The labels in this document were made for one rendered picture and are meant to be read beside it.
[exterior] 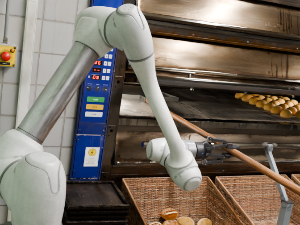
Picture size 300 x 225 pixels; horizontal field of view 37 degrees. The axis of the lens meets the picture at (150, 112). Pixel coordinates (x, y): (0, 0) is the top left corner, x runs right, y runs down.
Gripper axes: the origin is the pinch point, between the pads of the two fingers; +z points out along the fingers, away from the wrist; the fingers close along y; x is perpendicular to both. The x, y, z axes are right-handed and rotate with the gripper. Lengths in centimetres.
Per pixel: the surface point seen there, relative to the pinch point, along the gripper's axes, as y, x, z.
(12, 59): -25, -47, -91
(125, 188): 37, -45, -28
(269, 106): -2, -86, 93
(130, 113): 2, -64, -23
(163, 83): -21.2, -38.8, -18.8
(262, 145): 2.8, -15.8, 31.6
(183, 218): 55, -40, 9
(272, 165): 11.2, -9.8, 35.4
